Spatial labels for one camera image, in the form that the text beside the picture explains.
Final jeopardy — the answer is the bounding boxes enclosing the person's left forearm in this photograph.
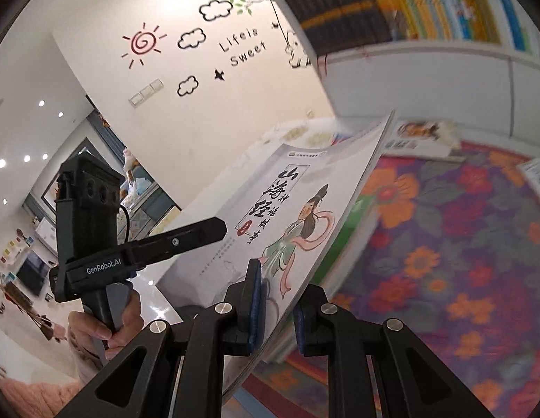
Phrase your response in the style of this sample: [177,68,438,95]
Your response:
[0,340,109,418]

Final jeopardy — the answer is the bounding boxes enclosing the person's left hand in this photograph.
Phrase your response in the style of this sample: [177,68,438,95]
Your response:
[69,289,142,360]

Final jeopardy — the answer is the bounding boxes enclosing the black lettering wall decal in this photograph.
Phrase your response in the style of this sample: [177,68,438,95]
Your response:
[218,30,267,68]

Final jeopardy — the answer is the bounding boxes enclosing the bear wall decal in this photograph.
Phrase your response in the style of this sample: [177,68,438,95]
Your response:
[282,30,312,68]

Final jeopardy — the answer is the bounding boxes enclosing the row of black books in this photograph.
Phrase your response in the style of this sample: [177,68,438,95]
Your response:
[279,0,397,51]

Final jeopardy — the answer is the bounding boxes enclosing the floral blanket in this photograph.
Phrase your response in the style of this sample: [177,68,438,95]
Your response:
[226,139,540,418]

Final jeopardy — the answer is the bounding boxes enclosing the white book with orange figure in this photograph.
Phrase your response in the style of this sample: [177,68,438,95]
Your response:
[385,119,462,160]

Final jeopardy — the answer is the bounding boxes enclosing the black cloud wall decal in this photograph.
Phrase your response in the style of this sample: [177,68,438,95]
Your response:
[199,0,233,22]
[178,28,207,49]
[176,76,199,96]

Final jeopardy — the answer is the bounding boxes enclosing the white book with barcode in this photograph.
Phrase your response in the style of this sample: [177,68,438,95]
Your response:
[516,159,540,210]

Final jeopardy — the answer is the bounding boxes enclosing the row of white blue books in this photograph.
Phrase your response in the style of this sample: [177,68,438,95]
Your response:
[483,0,540,57]

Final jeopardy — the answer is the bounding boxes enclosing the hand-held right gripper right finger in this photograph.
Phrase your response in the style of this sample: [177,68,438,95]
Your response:
[294,285,493,418]

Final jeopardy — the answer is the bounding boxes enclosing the white book with robed woman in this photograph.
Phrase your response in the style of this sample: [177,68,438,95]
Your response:
[157,111,395,401]

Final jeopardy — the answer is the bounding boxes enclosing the white bookcase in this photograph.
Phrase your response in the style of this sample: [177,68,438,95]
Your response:
[270,0,540,153]

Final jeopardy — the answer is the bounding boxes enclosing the black cable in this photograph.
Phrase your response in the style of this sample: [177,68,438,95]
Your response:
[117,204,131,245]

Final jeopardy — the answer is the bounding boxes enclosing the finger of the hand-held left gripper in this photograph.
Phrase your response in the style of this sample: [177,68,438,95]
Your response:
[137,217,228,266]

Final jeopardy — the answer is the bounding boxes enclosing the dark green book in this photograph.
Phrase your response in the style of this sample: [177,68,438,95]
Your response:
[316,194,377,279]

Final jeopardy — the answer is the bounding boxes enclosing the black television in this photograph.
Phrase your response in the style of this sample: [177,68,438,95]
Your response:
[15,255,46,297]

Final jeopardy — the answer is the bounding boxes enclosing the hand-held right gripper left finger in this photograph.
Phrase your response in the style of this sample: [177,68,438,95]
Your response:
[59,259,264,418]

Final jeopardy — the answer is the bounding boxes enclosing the red sun wall decal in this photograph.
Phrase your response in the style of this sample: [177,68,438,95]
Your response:
[122,23,167,69]

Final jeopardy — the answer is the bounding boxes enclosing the white light switch panel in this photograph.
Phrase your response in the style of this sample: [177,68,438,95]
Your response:
[128,79,164,107]

